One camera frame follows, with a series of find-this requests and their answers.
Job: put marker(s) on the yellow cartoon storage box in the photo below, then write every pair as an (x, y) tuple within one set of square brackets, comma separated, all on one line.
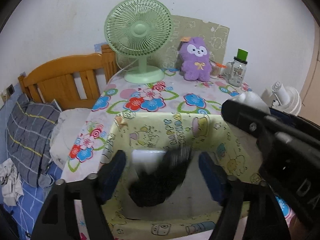
[(190, 209)]

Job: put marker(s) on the green desk fan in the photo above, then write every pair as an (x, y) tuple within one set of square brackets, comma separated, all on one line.
[(137, 29)]

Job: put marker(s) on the cotton swab jar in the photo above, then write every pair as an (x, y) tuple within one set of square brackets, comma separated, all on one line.
[(217, 69)]

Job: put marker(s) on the glass jar green lid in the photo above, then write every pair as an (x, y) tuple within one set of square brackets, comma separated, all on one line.
[(235, 70)]

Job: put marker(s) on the floral tablecloth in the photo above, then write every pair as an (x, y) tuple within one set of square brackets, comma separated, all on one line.
[(171, 95)]

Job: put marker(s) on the beige door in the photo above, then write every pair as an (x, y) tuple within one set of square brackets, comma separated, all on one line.
[(310, 90)]

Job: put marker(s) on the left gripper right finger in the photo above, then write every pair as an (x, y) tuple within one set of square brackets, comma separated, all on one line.
[(265, 217)]

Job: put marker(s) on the purple plush toy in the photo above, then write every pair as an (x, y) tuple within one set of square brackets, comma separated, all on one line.
[(195, 60)]

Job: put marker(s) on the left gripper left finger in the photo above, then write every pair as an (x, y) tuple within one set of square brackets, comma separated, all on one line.
[(57, 218)]

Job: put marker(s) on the white standing fan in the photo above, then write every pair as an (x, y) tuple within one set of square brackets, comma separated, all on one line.
[(285, 99)]

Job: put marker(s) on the wall power outlet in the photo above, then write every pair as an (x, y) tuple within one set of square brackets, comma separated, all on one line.
[(7, 93)]

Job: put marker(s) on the blue bed sheet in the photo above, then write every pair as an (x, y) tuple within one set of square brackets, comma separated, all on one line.
[(35, 189)]

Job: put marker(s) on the white blanket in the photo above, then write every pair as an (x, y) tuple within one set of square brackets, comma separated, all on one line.
[(64, 134)]

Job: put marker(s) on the wooden bed headboard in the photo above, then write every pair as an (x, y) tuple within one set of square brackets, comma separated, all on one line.
[(70, 80)]

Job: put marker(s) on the grey plaid pillow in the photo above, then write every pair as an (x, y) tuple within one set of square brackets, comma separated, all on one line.
[(29, 131)]

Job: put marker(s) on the white crumpled cloth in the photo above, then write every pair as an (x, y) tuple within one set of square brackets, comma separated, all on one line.
[(11, 184)]

